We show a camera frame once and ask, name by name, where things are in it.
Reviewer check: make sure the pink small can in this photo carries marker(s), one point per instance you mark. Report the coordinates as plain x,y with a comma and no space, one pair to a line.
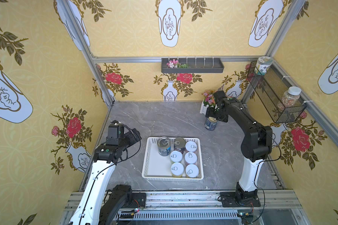
190,158
191,146

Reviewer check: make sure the yellow small can back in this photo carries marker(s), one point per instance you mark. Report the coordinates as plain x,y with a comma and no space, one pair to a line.
177,169

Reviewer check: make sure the red labelled tin can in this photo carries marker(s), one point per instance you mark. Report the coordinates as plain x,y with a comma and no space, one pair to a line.
180,144

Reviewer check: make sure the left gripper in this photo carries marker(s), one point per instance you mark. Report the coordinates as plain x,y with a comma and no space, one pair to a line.
134,136

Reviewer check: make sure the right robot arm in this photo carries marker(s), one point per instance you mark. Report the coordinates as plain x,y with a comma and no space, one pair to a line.
255,147

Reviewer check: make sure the clear jar white lid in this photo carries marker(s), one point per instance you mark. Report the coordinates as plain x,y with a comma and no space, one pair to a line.
290,97

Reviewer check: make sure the pink small can back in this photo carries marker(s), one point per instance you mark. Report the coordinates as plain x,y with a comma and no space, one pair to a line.
190,158

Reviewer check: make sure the pink small can front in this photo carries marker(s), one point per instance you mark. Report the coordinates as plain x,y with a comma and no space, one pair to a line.
191,146

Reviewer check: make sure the pink artificial flowers on shelf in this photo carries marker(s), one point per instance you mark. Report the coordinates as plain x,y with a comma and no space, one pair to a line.
176,64

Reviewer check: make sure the black wire wall basket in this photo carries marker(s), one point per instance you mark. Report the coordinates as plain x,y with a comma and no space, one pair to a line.
264,97

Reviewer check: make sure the grey wall shelf tray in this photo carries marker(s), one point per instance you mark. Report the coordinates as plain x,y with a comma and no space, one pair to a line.
197,65

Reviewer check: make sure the blue labelled tin can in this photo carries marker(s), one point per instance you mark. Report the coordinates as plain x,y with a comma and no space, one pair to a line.
164,146

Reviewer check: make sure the white plastic basket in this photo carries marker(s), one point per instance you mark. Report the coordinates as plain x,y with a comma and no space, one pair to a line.
167,160

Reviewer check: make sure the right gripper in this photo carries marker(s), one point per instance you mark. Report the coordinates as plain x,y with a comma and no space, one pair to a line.
214,113

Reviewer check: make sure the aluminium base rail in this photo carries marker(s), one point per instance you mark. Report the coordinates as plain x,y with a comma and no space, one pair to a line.
277,206

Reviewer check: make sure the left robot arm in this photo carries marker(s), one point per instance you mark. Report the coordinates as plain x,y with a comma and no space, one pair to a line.
93,209

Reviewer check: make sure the white small can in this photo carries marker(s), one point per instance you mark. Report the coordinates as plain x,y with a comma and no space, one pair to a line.
176,157

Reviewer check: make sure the patterned jar on rack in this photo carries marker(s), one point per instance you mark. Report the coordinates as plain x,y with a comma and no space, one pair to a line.
262,65

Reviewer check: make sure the flower box white fence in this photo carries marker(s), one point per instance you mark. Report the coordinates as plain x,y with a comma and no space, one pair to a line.
208,101

